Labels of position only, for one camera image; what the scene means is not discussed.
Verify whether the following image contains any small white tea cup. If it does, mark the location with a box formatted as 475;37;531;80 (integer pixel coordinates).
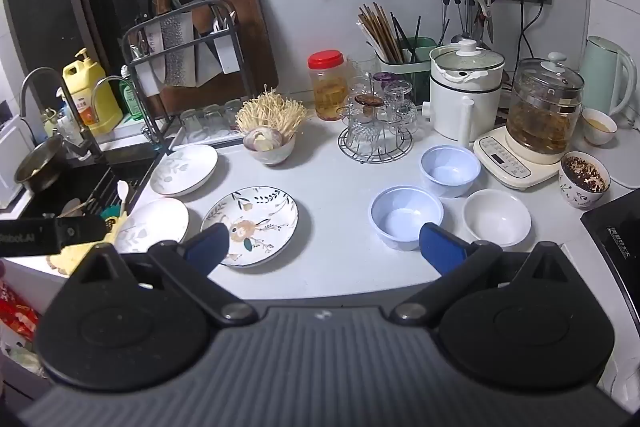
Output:
581;108;619;146

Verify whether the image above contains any yellow sponge cloth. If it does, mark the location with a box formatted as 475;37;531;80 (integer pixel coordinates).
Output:
46;214;127;276

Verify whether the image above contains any light blue bowl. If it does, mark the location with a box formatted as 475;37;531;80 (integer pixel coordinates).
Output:
370;187;444;252
420;145;482;198

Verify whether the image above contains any dark wooden cutting board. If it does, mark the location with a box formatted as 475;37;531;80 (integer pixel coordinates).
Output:
155;0;279;115

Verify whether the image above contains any plain white bowl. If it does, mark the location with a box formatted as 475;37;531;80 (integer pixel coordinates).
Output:
462;189;532;248

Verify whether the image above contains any black knife rack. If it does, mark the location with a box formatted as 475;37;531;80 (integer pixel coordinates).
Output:
122;0;253;155

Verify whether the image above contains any white plate grey leaf print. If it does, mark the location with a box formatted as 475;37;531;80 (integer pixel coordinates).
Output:
112;198;190;254
150;145;219;198

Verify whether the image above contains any white bowl holding mushrooms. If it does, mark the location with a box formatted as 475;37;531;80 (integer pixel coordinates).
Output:
243;132;296;166

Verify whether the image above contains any white electric cooking pot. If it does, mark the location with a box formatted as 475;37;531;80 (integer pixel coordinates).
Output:
422;39;506;148

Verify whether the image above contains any yellow detergent bottle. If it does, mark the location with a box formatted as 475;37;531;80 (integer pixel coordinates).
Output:
62;48;124;138

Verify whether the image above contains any purple onion piece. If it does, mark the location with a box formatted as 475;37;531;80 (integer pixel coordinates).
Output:
247;129;284;152

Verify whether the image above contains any patterned bowl of chili flakes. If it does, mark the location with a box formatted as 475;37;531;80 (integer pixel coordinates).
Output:
558;151;611;210

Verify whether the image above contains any steel cleaver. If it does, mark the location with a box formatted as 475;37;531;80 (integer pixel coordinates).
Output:
146;13;197;88

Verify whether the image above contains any green soap bottle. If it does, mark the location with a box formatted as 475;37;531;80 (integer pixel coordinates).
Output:
119;79;146;122

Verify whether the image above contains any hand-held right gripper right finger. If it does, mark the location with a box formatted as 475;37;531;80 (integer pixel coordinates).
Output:
388;222;576;326

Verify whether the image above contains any mint green electric kettle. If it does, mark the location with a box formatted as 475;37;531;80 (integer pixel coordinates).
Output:
580;36;640;118

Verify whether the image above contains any dark metal sink faucet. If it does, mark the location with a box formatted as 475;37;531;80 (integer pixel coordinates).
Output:
20;68;104;160

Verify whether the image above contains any floral print plate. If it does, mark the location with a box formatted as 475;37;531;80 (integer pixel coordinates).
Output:
201;187;299;268

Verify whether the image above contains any steel pot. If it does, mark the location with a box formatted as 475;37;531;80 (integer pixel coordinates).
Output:
14;134;67;196

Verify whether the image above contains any slim curved faucet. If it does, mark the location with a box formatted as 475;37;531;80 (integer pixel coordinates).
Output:
91;76;162;148

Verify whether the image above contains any bundle of wooden chopsticks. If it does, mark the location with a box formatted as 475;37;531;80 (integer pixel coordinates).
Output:
357;3;407;64

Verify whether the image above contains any red printed packet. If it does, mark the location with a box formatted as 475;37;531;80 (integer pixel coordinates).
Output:
0;281;42;340

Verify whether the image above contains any enoki mushroom bunch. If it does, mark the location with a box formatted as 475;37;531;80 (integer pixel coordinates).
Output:
235;89;307;144

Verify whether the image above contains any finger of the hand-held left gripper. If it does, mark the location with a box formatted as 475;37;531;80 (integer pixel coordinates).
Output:
56;214;109;253

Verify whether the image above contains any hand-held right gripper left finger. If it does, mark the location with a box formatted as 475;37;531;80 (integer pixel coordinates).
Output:
75;223;259;326

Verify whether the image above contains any glass health kettle with base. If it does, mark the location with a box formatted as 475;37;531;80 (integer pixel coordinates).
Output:
473;52;585;191

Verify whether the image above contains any red lid plastic jar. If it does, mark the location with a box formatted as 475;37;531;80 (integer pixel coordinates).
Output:
308;50;349;122

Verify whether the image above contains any clear drinking glass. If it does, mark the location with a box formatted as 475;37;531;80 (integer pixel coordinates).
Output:
223;99;244;131
202;103;224;135
180;107;204;138

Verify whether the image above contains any black induction cooktop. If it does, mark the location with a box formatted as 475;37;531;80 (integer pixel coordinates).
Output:
580;189;640;267

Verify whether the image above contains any green chopstick holder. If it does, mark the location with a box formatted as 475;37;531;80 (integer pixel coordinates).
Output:
375;37;439;100

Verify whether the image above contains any purple glass cup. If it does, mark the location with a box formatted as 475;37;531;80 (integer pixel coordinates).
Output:
373;72;399;94

